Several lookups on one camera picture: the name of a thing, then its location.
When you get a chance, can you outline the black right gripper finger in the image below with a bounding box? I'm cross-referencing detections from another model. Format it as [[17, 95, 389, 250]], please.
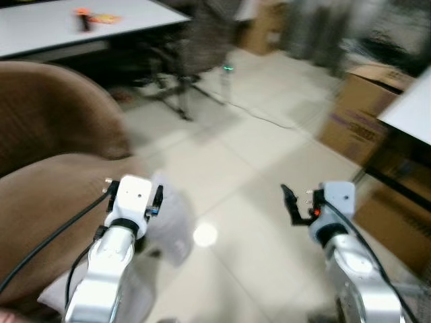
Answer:
[[280, 184, 305, 227]]

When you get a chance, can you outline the brown fabric sofa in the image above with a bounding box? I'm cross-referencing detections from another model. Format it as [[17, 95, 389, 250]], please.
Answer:
[[0, 61, 159, 320]]

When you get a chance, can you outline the large brown cardboard box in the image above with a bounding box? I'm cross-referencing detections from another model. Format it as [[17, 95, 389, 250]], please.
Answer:
[[353, 180, 431, 278]]

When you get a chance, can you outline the cardboard box purple print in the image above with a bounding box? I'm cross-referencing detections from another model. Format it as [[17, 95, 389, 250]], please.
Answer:
[[319, 63, 413, 167]]

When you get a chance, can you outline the white table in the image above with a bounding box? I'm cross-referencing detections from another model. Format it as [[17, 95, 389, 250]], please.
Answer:
[[376, 67, 431, 146], [0, 0, 192, 63]]

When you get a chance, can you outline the clear bottle green cap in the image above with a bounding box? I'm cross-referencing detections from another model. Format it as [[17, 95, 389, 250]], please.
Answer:
[[222, 63, 236, 103]]

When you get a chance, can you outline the dark mesh office chair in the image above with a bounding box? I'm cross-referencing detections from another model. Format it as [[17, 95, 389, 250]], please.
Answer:
[[133, 0, 238, 122]]

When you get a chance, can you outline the grey cabinet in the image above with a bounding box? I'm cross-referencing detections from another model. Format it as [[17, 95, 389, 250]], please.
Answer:
[[286, 0, 352, 68]]

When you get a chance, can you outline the plain small cardboard box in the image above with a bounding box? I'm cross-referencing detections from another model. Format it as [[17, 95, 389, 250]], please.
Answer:
[[238, 0, 288, 56]]

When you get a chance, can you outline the orange packet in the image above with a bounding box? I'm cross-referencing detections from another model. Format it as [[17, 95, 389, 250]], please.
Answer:
[[90, 11, 125, 26]]

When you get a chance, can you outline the small black object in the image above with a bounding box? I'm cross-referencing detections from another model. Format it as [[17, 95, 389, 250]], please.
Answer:
[[76, 7, 92, 33]]

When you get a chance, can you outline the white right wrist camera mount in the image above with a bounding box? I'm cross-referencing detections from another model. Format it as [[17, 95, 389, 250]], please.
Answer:
[[321, 180, 356, 227]]

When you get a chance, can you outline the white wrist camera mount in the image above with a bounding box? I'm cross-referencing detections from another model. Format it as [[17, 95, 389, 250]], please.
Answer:
[[321, 180, 356, 227], [104, 175, 155, 231]]

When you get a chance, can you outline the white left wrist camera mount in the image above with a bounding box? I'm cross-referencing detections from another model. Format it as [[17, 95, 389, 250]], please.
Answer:
[[104, 175, 155, 231]]

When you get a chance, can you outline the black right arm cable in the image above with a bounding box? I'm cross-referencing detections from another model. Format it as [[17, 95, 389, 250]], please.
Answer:
[[329, 201, 420, 323]]

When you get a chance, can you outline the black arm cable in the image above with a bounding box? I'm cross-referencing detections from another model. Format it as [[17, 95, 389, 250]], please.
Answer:
[[0, 190, 115, 297], [329, 201, 420, 323]]

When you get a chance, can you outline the thin floor cable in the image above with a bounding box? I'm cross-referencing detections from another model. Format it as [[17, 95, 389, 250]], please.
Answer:
[[222, 93, 319, 133]]

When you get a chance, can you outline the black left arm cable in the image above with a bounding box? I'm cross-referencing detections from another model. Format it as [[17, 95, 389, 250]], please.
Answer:
[[0, 190, 115, 297]]

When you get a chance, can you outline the grey wire basket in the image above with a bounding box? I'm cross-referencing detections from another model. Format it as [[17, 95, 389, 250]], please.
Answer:
[[389, 281, 431, 323]]

